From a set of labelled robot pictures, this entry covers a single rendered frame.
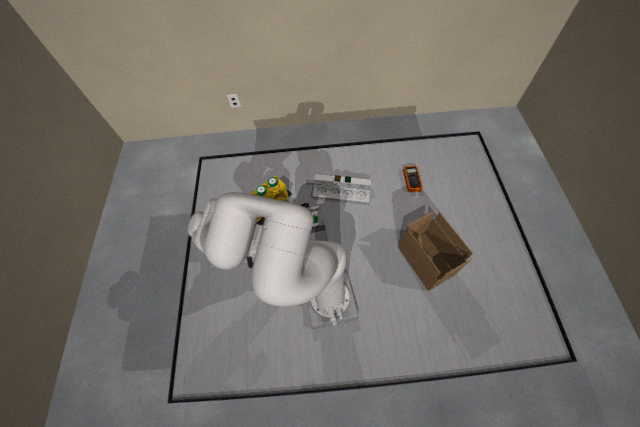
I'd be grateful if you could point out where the grey button housing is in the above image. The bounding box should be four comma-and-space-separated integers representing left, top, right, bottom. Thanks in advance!
301, 203, 326, 233

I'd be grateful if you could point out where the orange digital multimeter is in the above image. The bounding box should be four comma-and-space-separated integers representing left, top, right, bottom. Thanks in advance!
403, 166, 423, 192

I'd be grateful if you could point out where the black table edge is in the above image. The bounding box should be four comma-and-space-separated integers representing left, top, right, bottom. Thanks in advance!
168, 131, 577, 403

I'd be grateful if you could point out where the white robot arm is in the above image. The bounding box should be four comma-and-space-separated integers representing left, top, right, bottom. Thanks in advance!
188, 192, 350, 325

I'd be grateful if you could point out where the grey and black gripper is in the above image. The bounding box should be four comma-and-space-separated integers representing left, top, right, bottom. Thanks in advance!
247, 217, 265, 268

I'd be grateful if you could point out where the brown cardboard box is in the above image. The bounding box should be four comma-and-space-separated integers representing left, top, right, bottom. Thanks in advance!
398, 211, 473, 291

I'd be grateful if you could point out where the yellow tube rack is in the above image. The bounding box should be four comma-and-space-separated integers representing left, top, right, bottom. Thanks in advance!
251, 175, 288, 201

